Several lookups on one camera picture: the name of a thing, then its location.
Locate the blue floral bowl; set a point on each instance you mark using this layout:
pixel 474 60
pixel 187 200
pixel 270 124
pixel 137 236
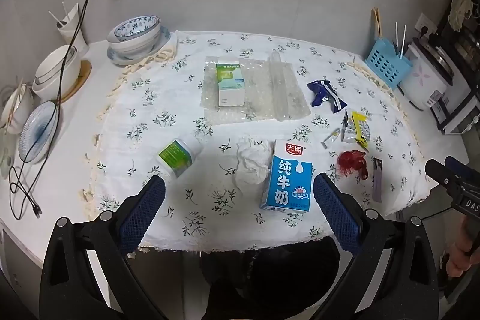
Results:
pixel 137 28
pixel 131 45

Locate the yellow white snack wrapper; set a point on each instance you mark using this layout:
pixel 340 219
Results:
pixel 356 128

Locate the cream hanging cloth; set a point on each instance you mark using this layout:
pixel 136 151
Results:
pixel 460 10

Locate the clear bubble wrap sheet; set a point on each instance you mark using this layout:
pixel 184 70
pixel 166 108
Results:
pixel 258 95

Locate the blue ray pattern plate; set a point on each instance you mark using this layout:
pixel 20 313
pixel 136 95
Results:
pixel 37 134

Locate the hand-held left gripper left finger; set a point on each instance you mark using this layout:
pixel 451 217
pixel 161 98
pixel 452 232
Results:
pixel 144 209

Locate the wooden chopstick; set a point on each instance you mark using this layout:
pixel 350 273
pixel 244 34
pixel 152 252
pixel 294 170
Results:
pixel 378 24
pixel 374 24

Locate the white cup with straws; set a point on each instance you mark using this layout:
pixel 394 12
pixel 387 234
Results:
pixel 73 31

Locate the crumpled white tissue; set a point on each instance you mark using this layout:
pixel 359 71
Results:
pixel 251 158

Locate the white bowl gold rim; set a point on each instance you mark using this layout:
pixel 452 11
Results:
pixel 17 110

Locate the pale green dish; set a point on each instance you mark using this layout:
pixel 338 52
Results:
pixel 5 158

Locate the green label plastic container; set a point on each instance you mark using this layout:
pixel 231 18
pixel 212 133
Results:
pixel 176 157

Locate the blue utensil holder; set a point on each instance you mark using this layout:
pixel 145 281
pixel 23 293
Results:
pixel 386 67

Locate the blue floral plate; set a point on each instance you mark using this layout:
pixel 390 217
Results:
pixel 157 46

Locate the white wall socket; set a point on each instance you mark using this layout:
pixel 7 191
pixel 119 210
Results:
pixel 425 27

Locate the blue snack wrapper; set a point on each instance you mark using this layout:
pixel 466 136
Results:
pixel 318 91

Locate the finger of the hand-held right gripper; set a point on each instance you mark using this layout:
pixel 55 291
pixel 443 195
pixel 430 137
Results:
pixel 463 166
pixel 440 173

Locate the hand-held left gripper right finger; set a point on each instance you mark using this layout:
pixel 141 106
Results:
pixel 335 215

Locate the person's right hand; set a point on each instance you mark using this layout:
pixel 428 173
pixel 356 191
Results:
pixel 461 263

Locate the small white wrapper strip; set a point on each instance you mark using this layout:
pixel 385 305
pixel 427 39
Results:
pixel 332 137

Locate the round wooden trivet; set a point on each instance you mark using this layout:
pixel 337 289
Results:
pixel 83 78

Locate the white rice cooker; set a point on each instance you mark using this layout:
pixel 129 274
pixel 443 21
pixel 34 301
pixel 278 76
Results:
pixel 423 80

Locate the blue white milk carton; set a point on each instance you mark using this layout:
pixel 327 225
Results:
pixel 287 177

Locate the white plastic straw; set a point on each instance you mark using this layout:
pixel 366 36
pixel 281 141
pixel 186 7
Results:
pixel 396 33
pixel 403 40

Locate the red candy wrapper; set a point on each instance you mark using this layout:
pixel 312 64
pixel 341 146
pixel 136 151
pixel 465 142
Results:
pixel 350 160

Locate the green white medicine box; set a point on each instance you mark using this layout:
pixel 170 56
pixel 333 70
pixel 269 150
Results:
pixel 230 91

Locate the white bowl black rim line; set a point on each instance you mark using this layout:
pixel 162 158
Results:
pixel 54 65
pixel 48 89

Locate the white floral tablecloth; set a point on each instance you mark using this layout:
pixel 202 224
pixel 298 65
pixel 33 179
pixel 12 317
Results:
pixel 168 98

